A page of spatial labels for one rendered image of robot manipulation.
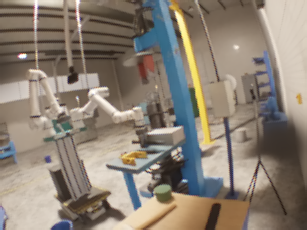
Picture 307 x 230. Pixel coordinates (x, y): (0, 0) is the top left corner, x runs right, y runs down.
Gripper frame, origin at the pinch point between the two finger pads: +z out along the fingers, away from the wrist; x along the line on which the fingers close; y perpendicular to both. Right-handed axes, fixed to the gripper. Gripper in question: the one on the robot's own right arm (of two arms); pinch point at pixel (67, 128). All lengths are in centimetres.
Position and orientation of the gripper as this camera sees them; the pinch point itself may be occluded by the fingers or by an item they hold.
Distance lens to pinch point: 187.4
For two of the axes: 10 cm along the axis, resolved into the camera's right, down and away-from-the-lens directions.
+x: -4.2, 2.9, -8.6
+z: 5.9, 8.1, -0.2
